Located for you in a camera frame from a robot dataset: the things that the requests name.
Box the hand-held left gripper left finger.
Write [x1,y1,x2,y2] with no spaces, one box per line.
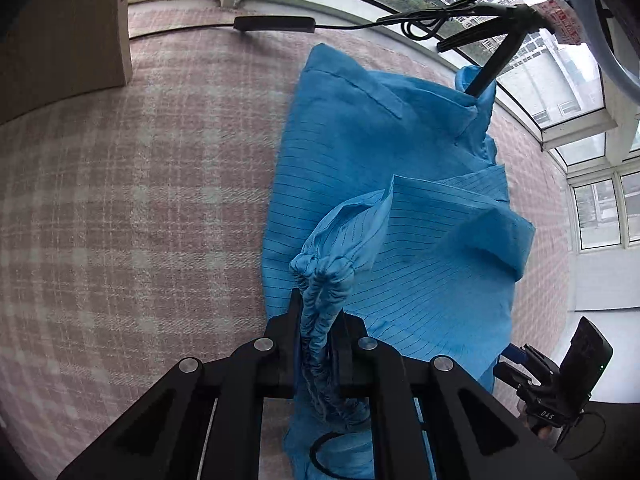
[57,288,304,480]

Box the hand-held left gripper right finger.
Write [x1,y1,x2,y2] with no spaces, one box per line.
[331,311,577,480]

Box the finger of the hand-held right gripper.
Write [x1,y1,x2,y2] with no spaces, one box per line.
[492,361,543,393]
[499,341,555,377]

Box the blue striped garment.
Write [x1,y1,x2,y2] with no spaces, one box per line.
[260,42,537,480]

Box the person's right forearm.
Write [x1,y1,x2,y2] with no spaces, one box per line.
[550,399,640,480]

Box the pink checkered blanket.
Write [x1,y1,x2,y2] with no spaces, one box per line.
[0,2,575,480]

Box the black tripod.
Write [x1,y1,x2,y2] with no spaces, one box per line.
[375,2,551,99]

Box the red printed tag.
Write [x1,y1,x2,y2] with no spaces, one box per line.
[536,0,585,47]

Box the light wooden board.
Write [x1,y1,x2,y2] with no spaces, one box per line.
[0,0,134,127]

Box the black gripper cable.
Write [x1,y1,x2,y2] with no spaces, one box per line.
[309,432,373,480]
[552,407,610,462]

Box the black cable inline controller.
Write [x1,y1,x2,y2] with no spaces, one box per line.
[234,15,317,34]

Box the black ring light cable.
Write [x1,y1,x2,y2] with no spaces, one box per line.
[127,0,565,45]

